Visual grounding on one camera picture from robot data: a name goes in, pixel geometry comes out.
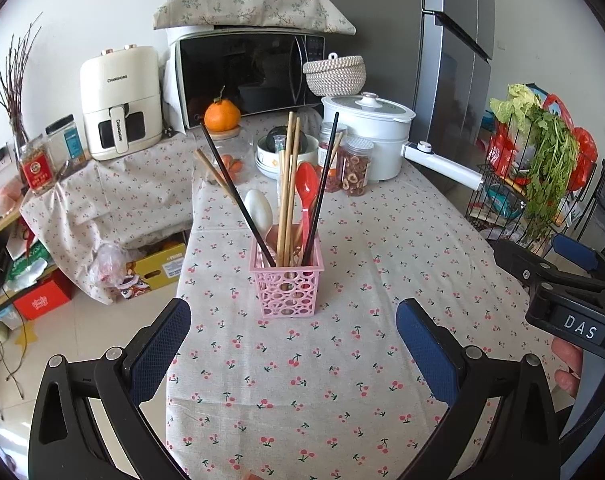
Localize dark green pumpkin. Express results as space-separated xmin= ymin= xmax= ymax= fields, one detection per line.
xmin=266 ymin=126 xmax=293 ymax=154

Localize black chopstick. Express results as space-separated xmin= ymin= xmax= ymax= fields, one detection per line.
xmin=300 ymin=112 xmax=339 ymax=266
xmin=200 ymin=124 xmax=276 ymax=268

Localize woven lidded basket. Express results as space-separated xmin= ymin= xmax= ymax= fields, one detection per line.
xmin=302 ymin=52 xmax=367 ymax=98

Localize dried branches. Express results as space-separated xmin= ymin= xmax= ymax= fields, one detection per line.
xmin=0 ymin=14 xmax=41 ymax=141

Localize white stacked bowls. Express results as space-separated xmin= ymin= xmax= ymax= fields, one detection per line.
xmin=255 ymin=136 xmax=319 ymax=180

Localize yellow cardboard box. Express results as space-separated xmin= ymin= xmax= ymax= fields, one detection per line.
xmin=122 ymin=242 xmax=186 ymax=297

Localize jar of red dried fruit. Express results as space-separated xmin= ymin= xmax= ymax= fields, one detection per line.
xmin=318 ymin=122 xmax=347 ymax=193

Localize cherry print tablecloth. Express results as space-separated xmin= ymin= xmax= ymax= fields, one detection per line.
xmin=22 ymin=133 xmax=561 ymax=479

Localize red box on floor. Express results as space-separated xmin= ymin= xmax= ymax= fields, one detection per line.
xmin=13 ymin=270 xmax=75 ymax=321

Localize floral cloth cover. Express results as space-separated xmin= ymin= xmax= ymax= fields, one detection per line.
xmin=153 ymin=0 xmax=357 ymax=36

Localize pink perforated utensil basket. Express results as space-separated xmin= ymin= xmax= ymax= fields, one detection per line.
xmin=249 ymin=237 xmax=324 ymax=320

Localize wooden chopsticks pair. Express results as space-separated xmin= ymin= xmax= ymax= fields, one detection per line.
xmin=276 ymin=112 xmax=300 ymax=266

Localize jar of dried fruit rings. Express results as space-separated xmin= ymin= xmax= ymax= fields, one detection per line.
xmin=337 ymin=136 xmax=374 ymax=196

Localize brown wooden chopstick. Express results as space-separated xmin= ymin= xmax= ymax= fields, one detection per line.
xmin=195 ymin=148 xmax=236 ymax=203

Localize blue label clear jar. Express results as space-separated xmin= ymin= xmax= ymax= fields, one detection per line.
xmin=44 ymin=114 xmax=89 ymax=180

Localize black wire storage rack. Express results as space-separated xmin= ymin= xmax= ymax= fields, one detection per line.
xmin=465 ymin=122 xmax=597 ymax=256

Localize person's right hand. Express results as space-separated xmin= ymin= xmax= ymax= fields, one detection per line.
xmin=551 ymin=337 xmax=583 ymax=398

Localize green leafy vegetables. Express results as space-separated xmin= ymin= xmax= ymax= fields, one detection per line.
xmin=489 ymin=84 xmax=578 ymax=238

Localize grey refrigerator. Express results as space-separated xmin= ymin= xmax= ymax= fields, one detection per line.
xmin=327 ymin=0 xmax=495 ymax=159

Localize white plastic spoon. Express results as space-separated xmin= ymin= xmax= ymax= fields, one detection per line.
xmin=244 ymin=188 xmax=273 ymax=237

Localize red plastic spoon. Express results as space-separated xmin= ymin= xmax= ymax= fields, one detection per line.
xmin=295 ymin=162 xmax=320 ymax=250

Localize large orange fruit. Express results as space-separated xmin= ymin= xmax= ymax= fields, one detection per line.
xmin=204 ymin=87 xmax=240 ymax=133

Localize white air fryer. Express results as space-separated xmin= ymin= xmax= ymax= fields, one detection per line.
xmin=79 ymin=44 xmax=164 ymax=162

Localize white electric cooking pot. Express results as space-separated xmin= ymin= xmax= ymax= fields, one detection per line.
xmin=321 ymin=92 xmax=484 ymax=191

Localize black microwave oven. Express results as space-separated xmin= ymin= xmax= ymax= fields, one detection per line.
xmin=162 ymin=27 xmax=325 ymax=132

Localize red label glass jar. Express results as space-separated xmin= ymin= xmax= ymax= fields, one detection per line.
xmin=18 ymin=136 xmax=56 ymax=196

